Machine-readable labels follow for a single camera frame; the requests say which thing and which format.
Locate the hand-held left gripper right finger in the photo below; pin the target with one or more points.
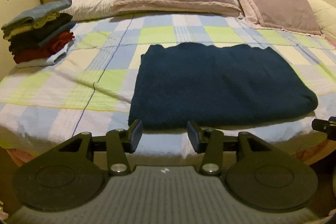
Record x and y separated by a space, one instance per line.
193 134

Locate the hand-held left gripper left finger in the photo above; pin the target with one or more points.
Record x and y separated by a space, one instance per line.
136 134

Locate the white striped duvet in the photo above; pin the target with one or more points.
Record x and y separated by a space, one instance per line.
92 6

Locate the stack of folded clothes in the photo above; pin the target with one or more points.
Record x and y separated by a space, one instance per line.
34 40

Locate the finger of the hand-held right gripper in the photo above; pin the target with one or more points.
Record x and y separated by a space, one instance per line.
329 127

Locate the navy blue sweater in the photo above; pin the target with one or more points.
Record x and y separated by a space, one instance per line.
215 87

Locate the bed with checkered sheet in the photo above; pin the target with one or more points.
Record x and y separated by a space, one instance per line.
65 87

